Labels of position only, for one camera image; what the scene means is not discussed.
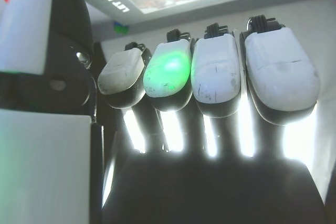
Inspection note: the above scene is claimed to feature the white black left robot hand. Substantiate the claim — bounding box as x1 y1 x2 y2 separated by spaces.
0 0 330 224

